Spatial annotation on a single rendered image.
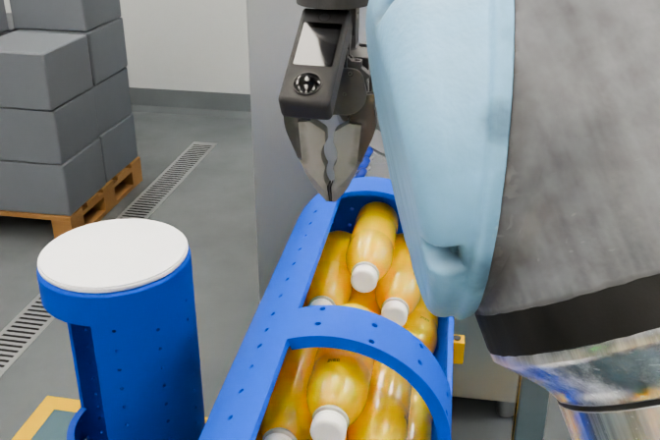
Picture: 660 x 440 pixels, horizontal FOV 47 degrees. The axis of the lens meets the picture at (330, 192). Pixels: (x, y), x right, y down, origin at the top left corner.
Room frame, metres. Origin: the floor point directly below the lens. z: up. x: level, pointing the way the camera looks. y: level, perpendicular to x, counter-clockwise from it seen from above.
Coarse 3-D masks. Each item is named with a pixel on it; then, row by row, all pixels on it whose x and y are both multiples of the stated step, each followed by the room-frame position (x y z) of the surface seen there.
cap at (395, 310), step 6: (384, 306) 0.96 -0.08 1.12; (390, 306) 0.95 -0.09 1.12; (396, 306) 0.95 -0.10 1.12; (402, 306) 0.95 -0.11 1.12; (384, 312) 0.95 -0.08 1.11; (390, 312) 0.95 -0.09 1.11; (396, 312) 0.95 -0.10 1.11; (402, 312) 0.95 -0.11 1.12; (390, 318) 0.95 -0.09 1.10; (396, 318) 0.95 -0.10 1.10; (402, 318) 0.95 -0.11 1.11; (402, 324) 0.95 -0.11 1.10
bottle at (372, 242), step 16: (368, 208) 1.14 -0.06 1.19; (384, 208) 1.14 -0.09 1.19; (368, 224) 1.07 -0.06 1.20; (384, 224) 1.08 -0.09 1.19; (352, 240) 1.05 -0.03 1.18; (368, 240) 1.02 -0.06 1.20; (384, 240) 1.03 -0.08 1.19; (352, 256) 1.00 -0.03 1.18; (368, 256) 0.99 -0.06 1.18; (384, 256) 1.00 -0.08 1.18; (352, 272) 0.98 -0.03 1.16; (384, 272) 0.99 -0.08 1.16
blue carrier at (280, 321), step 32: (352, 192) 1.12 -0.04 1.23; (384, 192) 1.11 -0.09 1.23; (320, 224) 1.03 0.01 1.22; (352, 224) 1.17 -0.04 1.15; (288, 256) 0.98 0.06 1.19; (288, 288) 0.86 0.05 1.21; (256, 320) 0.83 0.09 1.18; (288, 320) 0.77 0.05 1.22; (320, 320) 0.75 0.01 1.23; (352, 320) 0.75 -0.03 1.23; (384, 320) 0.76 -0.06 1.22; (448, 320) 0.97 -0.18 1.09; (256, 352) 0.73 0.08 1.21; (384, 352) 0.71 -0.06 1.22; (416, 352) 0.74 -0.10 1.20; (448, 352) 0.86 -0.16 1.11; (224, 384) 0.72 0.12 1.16; (256, 384) 0.65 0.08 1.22; (416, 384) 0.70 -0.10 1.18; (448, 384) 0.76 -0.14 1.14; (224, 416) 0.62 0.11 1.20; (256, 416) 0.59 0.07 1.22; (448, 416) 0.70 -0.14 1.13
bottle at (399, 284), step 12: (396, 240) 1.13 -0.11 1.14; (396, 252) 1.08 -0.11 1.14; (408, 252) 1.08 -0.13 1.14; (396, 264) 1.04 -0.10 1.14; (408, 264) 1.05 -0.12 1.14; (384, 276) 1.02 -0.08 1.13; (396, 276) 1.01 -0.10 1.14; (408, 276) 1.01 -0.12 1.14; (384, 288) 0.99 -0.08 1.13; (396, 288) 0.99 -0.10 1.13; (408, 288) 0.99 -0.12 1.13; (384, 300) 0.98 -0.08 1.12; (396, 300) 0.97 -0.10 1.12; (408, 300) 0.98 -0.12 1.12; (408, 312) 0.97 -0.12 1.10
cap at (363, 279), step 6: (354, 270) 0.97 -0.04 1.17; (360, 270) 0.96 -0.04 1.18; (366, 270) 0.96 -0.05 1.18; (372, 270) 0.96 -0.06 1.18; (354, 276) 0.96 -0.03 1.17; (360, 276) 0.96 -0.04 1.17; (366, 276) 0.96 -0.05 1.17; (372, 276) 0.96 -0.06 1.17; (354, 282) 0.96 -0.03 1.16; (360, 282) 0.96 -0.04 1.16; (366, 282) 0.96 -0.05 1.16; (372, 282) 0.96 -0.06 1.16; (354, 288) 0.96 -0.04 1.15; (360, 288) 0.96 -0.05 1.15; (366, 288) 0.96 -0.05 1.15; (372, 288) 0.96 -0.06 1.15
